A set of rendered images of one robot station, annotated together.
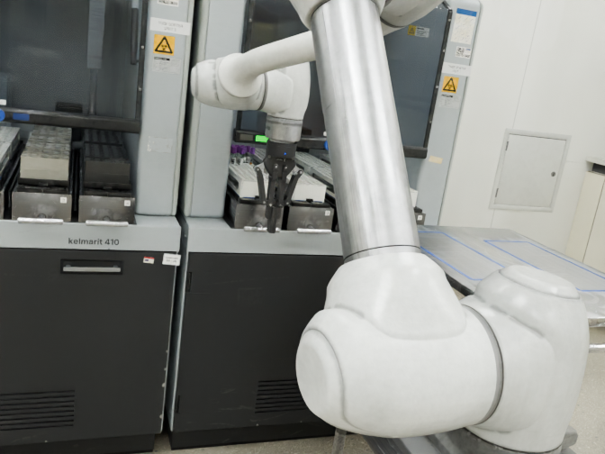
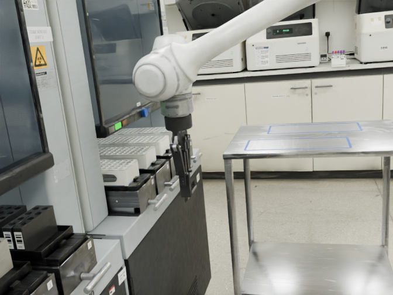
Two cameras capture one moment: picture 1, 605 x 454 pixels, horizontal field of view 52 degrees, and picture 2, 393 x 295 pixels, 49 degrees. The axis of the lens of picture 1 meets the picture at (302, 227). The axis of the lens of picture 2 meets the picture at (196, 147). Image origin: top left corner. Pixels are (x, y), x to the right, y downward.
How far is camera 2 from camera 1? 1.28 m
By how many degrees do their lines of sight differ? 52
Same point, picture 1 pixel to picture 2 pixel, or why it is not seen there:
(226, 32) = (72, 31)
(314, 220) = (165, 176)
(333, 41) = not seen: outside the picture
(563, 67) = not seen: hidden behind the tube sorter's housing
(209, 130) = (85, 136)
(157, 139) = (58, 165)
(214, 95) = (176, 86)
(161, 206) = not seen: hidden behind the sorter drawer
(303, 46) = (264, 19)
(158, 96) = (48, 118)
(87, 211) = (68, 280)
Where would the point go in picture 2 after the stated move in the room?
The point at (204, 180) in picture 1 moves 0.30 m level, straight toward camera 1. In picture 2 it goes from (93, 187) to (195, 196)
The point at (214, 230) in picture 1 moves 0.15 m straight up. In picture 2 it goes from (134, 225) to (126, 172)
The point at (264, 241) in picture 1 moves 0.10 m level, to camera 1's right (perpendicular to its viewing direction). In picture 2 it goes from (152, 213) to (173, 201)
